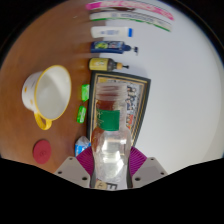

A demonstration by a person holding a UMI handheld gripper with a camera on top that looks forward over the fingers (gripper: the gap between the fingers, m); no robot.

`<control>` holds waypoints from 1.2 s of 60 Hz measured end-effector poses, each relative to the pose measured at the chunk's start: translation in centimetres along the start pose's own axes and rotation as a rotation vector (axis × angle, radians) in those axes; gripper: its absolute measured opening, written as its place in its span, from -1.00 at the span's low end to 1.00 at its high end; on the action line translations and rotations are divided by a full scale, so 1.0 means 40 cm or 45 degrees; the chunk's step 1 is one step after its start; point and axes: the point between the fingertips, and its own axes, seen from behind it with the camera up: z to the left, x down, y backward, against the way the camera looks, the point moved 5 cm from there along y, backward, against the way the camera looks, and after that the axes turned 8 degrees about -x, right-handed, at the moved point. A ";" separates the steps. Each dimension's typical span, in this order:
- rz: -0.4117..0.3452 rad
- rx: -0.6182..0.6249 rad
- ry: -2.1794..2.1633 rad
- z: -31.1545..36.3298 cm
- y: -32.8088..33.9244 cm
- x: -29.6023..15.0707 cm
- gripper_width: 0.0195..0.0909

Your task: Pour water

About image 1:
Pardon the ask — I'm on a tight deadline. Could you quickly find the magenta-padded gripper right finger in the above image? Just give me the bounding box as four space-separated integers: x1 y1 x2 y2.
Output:
126 145 169 188

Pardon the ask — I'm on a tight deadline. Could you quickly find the flat round red coaster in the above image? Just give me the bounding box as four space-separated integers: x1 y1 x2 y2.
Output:
32 139 53 165

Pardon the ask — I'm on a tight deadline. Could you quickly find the white mug with yellow handle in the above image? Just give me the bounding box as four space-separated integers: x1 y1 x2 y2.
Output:
21 64 73 131

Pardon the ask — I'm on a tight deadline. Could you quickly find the framed group photo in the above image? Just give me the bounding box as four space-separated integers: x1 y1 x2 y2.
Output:
86 70 152 148

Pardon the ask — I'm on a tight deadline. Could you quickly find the white bottle with blue cap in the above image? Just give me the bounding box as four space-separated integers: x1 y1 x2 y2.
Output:
90 26 134 40

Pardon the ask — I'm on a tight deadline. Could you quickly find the tall pink box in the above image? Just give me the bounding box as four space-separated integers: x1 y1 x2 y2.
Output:
84 0 175 22

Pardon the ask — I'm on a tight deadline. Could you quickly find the amber pump bottle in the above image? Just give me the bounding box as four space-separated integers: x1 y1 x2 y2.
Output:
88 57 130 72

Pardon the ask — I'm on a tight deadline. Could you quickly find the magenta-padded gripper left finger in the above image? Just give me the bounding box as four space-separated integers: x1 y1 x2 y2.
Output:
53 146 96 189

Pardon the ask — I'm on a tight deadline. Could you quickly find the clear green-labelled drink bottle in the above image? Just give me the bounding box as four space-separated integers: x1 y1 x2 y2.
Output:
89 82 133 189

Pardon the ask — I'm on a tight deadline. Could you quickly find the blue tissue pack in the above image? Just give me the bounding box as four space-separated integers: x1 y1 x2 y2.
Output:
74 135 92 158

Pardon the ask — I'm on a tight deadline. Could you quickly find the dark blue pump bottle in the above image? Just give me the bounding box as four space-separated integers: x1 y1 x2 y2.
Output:
90 40 139 54

